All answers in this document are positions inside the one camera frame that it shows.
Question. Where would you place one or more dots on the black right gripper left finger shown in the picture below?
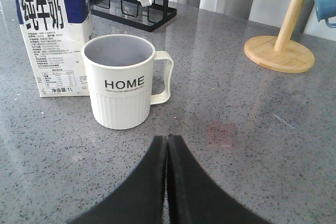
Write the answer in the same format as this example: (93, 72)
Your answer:
(140, 198)

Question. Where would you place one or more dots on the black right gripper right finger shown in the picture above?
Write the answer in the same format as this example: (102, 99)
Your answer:
(193, 196)

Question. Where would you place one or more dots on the white HOME mug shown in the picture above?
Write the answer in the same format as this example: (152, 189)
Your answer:
(119, 71)

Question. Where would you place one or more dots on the blue white milk carton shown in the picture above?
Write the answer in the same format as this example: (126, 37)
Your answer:
(54, 33)

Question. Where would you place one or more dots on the wooden mug tree stand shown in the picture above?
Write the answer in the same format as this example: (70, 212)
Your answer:
(280, 53)

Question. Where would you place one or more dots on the black wire mug rack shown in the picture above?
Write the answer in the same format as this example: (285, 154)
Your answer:
(132, 13)

